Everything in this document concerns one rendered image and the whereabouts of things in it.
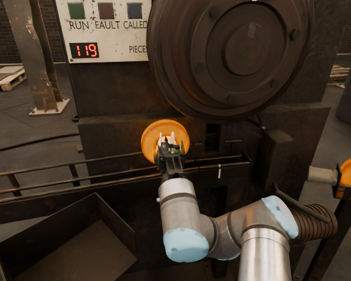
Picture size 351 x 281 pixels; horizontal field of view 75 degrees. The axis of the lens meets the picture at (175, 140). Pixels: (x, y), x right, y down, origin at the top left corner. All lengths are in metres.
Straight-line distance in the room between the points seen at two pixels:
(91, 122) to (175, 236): 0.49
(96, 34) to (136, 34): 0.12
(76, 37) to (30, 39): 2.62
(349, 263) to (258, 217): 1.22
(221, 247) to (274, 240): 0.15
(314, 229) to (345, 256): 0.71
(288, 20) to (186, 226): 0.52
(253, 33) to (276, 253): 0.46
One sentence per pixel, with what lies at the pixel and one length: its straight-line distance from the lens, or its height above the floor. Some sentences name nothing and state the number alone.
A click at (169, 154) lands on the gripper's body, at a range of 0.60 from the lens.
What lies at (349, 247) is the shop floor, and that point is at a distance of 1.79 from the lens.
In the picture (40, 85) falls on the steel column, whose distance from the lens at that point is 3.50.
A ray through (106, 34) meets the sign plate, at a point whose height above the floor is 1.14.
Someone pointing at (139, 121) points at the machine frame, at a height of 0.87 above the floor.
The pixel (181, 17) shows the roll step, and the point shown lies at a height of 1.19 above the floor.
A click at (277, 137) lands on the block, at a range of 0.91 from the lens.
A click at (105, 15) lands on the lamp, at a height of 1.19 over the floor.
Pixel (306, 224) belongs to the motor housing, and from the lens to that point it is 1.02.
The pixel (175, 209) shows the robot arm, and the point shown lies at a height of 0.82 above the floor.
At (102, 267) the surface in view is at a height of 0.60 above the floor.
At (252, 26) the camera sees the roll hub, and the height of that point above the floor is 1.17.
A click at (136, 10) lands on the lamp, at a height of 1.20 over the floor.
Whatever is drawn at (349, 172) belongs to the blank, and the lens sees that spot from 1.00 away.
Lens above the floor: 1.20
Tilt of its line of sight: 29 degrees down
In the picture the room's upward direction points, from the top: straight up
